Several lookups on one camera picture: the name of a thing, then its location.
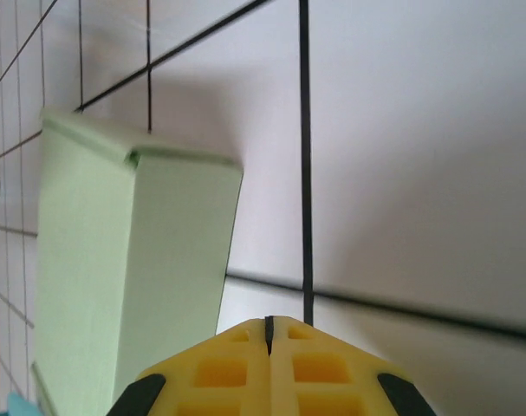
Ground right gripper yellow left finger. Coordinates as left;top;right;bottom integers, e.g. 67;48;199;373
110;315;273;416

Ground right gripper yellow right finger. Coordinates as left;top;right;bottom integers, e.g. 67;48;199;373
269;315;437;416

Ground light green paper box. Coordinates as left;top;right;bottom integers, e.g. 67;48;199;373
30;106;246;416

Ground light blue paper box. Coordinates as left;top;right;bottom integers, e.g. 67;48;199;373
4;391;47;416

